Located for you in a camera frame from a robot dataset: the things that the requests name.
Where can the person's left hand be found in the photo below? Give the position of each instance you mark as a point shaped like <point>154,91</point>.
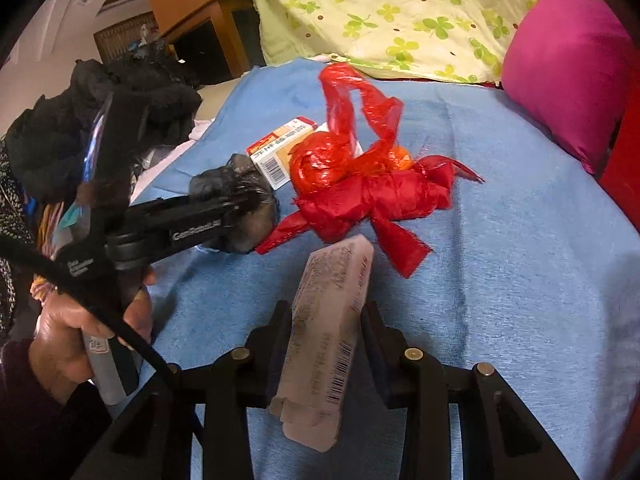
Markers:
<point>60,345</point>

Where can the pale pink carton box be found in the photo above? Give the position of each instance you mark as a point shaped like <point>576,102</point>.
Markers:
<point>325,320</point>

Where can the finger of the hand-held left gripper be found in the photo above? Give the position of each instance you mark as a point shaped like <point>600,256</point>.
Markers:
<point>195,230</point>

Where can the grey plastic bag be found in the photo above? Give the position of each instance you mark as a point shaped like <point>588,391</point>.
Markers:
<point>240,175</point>

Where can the white cloth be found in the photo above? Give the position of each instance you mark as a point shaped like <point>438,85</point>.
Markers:
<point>170,160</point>

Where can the pink pillow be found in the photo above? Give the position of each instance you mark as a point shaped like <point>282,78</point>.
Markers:
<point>565,75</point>

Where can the small orange white box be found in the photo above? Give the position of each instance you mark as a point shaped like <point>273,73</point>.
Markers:
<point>272,160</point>

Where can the red plastic bag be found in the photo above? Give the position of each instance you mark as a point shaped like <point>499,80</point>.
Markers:
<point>350,200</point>

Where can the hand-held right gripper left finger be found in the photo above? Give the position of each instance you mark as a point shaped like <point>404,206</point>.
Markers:
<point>277,332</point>

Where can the black fluffy cloth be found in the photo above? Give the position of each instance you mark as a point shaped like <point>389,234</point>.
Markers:
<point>55,125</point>

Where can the green clover print quilt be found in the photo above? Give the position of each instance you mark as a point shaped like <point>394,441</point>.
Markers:
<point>400,10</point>

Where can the person's left forearm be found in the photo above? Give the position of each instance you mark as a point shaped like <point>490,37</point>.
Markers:
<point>40,435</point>

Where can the speckled knit cloth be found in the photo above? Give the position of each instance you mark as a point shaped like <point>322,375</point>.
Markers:
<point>12,240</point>

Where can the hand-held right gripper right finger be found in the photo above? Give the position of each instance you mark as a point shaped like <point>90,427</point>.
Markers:
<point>375,342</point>

